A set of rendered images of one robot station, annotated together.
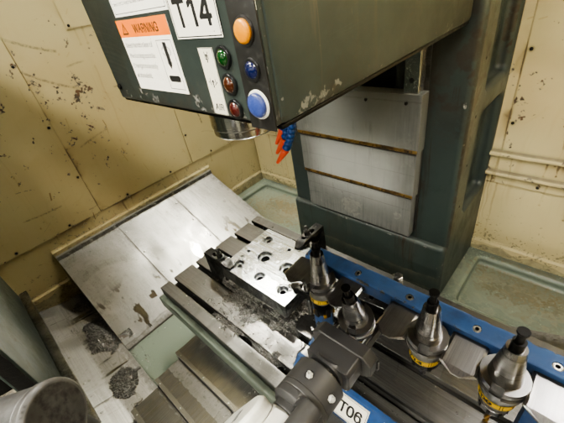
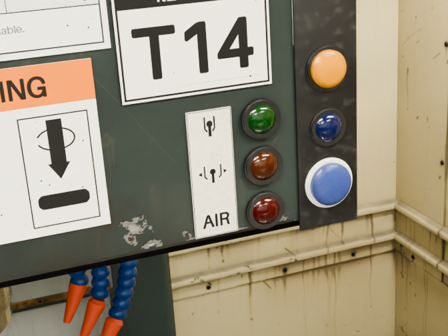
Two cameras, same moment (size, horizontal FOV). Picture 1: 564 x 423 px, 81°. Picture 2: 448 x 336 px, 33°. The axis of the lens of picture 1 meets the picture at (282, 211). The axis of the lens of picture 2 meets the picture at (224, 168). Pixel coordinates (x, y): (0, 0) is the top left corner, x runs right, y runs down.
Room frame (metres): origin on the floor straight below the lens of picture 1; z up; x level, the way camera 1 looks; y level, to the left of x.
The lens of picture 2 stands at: (0.28, 0.48, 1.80)
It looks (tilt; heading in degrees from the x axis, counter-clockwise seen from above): 19 degrees down; 293
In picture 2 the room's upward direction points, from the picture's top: 4 degrees counter-clockwise
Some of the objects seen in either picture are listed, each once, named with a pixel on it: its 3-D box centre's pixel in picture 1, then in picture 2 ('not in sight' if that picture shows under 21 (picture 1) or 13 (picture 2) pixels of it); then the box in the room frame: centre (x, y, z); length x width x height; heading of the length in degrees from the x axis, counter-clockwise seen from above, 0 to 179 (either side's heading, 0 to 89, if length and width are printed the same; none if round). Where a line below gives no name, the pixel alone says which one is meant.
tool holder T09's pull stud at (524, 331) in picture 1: (520, 339); not in sight; (0.22, -0.27, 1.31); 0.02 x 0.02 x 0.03
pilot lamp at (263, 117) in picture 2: (222, 57); (261, 119); (0.44, 0.04, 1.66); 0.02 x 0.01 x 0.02; 41
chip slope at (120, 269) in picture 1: (186, 248); not in sight; (1.26, 0.49, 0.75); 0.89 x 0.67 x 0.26; 131
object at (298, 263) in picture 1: (300, 271); not in sight; (0.51, -0.01, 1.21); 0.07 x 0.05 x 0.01; 131
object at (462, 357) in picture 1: (462, 357); not in sight; (0.26, -0.23, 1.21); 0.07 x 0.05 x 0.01; 131
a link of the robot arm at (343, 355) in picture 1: (327, 368); not in sight; (0.30, -0.03, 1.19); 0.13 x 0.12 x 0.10; 41
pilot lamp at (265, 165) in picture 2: (228, 85); (263, 165); (0.44, 0.04, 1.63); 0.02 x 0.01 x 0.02; 41
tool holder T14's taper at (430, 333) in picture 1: (430, 321); not in sight; (0.30, -0.20, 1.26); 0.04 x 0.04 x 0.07
